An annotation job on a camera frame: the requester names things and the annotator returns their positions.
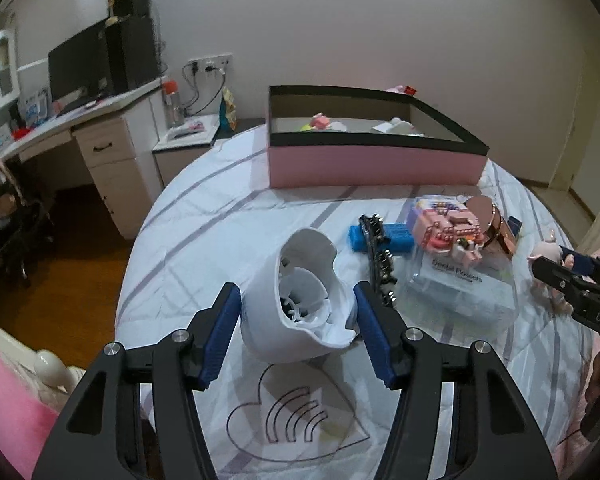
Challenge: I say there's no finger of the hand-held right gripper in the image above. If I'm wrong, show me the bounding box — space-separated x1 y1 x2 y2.
532 256 588 311
560 245 600 286

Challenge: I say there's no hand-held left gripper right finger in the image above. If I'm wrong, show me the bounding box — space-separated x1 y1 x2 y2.
352 280 561 480

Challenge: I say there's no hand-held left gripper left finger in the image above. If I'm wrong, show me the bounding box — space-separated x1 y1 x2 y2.
30 281 242 480

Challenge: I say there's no pale pink pig figurine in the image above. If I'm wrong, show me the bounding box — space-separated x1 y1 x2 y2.
526 230 576 313

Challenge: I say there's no white hair dryer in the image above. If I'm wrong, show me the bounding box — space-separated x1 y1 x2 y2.
240 227 361 363

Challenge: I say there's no black studded headband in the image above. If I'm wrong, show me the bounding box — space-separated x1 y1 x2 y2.
358 214 398 306

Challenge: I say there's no small white block toy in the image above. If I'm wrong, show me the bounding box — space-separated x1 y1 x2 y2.
452 237 483 268

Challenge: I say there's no rose gold mirror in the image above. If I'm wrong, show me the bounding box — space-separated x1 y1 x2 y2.
467 196 518 261

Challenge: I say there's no clear plastic box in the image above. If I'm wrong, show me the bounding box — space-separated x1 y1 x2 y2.
397 195 518 323

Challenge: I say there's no blue rectangular bar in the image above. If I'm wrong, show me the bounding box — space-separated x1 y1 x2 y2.
349 222 415 255

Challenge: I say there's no pink block toy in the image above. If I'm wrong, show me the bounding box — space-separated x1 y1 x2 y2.
412 207 483 256

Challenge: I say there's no pink box with black rim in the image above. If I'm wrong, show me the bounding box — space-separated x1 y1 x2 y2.
267 85 490 190

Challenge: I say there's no white striped quilt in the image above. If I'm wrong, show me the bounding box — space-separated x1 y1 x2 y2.
115 127 596 480

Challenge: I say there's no white nightstand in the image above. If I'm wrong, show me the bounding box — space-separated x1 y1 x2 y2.
152 114 221 191

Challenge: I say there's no white desk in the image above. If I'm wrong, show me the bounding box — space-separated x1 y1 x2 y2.
0 77 163 241

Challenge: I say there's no low black and white cabinet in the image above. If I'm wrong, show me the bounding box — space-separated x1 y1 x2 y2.
214 117 271 143

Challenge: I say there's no pink and white packet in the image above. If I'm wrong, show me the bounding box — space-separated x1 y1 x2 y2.
172 120 206 138

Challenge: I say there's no pink blanket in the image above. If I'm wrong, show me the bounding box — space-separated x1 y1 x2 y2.
0 332 61 480

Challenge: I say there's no yellow snack bag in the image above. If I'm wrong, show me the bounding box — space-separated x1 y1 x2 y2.
219 87 238 131

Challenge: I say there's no black office chair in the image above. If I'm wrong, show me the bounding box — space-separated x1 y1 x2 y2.
0 180 56 288

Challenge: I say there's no bottle with orange cap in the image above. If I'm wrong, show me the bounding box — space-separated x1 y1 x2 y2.
162 79 186 128

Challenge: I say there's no black keyboard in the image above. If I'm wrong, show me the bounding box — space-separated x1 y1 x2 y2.
60 97 101 116

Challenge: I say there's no blue and white box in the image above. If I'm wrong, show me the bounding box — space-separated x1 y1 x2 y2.
20 92 48 126

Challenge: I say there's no black computer tower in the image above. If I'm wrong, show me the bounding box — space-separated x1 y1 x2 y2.
105 15 160 95

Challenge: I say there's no black computer monitor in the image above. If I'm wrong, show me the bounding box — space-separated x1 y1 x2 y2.
47 17 111 106

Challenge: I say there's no white glass-door cabinet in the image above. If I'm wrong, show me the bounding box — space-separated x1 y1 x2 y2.
0 27 21 116

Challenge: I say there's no white bed frame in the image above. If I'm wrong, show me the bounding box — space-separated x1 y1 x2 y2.
0 310 88 386

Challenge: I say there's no black power cable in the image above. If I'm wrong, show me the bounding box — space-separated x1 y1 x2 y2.
180 62 231 121

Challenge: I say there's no white wall socket strip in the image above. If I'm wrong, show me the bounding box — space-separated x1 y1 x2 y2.
187 52 234 73

